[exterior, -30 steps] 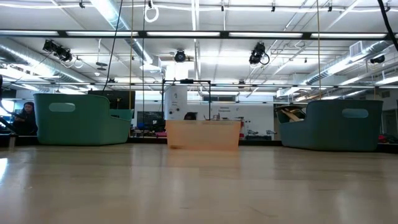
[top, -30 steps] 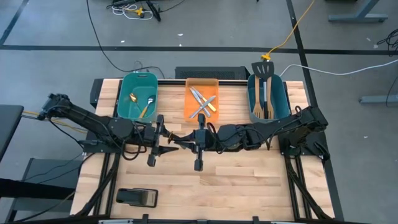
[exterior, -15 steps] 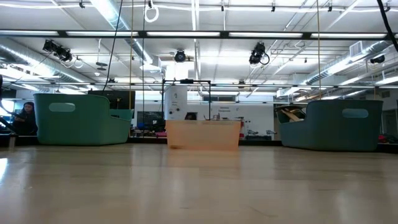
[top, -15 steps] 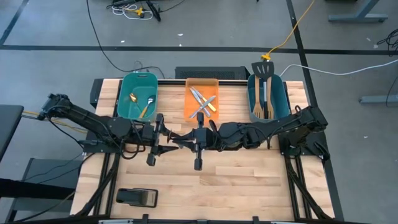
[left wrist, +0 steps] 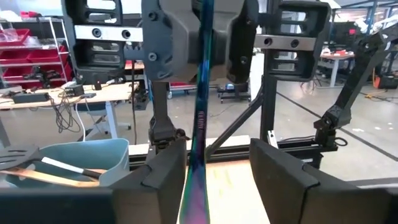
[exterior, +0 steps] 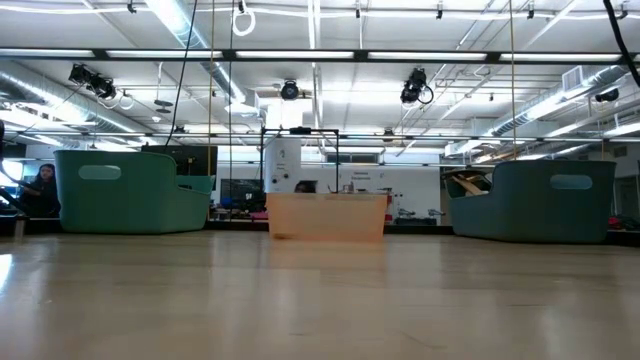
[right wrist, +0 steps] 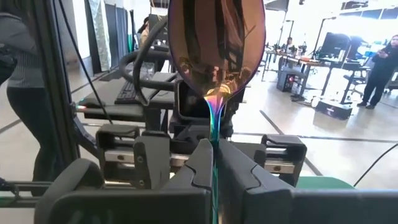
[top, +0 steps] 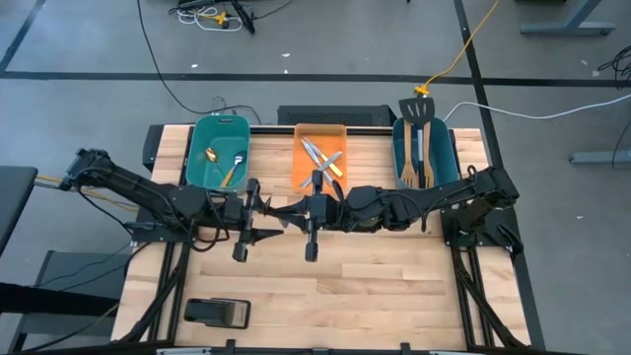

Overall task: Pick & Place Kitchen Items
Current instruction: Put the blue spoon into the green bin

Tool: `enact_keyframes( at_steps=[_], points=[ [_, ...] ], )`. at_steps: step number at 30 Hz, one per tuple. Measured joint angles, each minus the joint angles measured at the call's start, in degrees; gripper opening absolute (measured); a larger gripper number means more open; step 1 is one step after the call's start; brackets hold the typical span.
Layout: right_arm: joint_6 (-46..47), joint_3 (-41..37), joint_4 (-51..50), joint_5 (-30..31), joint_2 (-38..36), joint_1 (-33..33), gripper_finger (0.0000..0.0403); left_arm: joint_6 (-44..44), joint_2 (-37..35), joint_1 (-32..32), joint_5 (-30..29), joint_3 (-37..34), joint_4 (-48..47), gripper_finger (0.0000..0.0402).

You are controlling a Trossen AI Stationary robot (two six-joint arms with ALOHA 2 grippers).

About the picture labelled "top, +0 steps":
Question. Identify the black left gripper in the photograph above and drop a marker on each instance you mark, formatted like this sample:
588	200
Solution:
231	212

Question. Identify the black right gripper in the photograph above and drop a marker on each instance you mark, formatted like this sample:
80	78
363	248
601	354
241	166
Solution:
328	212

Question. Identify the all-steel table knife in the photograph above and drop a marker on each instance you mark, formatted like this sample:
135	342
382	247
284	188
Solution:
335	159
310	153

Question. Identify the wooden slotted spatula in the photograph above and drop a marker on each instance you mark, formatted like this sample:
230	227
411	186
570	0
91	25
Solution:
408	172
428	163

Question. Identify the black slotted spatula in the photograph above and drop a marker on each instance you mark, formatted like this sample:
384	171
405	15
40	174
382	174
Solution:
416	111

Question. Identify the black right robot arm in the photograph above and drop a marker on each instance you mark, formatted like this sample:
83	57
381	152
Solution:
434	202

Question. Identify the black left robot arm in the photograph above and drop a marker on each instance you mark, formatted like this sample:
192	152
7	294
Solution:
133	185

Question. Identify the orange plastic tray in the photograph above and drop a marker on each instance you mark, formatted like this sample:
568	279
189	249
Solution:
320	133

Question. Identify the green plastic bin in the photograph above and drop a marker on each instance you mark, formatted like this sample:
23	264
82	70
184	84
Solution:
227	133

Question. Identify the black box device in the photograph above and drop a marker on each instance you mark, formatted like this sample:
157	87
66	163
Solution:
217	313

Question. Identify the blue-grey plastic bin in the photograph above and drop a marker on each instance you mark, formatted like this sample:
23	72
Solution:
446	148

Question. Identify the grey cart base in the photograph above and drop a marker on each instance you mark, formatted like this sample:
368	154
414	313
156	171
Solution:
74	266

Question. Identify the black floor bar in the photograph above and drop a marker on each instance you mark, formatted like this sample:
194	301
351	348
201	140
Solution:
244	17

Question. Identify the black side table top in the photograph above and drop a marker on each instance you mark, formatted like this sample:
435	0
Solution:
15	197

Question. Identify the grey desk foot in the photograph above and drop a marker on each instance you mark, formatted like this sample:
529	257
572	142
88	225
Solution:
567	28
599	158

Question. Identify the black table frame struts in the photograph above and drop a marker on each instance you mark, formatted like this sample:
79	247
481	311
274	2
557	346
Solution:
182	276
462	296

